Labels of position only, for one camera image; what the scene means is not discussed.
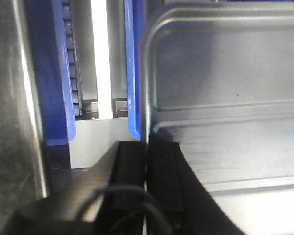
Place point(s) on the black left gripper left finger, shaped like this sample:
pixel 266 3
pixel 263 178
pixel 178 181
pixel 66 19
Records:
pixel 104 200

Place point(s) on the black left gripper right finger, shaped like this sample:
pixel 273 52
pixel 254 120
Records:
pixel 189 207

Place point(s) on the small silver ribbed tray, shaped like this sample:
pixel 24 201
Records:
pixel 218 79

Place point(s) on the blue bin lower centre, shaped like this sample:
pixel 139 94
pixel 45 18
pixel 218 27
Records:
pixel 134 25

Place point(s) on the blue bin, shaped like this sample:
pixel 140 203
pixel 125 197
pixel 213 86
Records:
pixel 51 34
pixel 134 25

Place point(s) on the blue bin lower left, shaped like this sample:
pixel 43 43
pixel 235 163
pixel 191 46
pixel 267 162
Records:
pixel 51 34

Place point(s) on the steel rack frame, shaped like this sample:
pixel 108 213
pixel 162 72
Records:
pixel 24 176

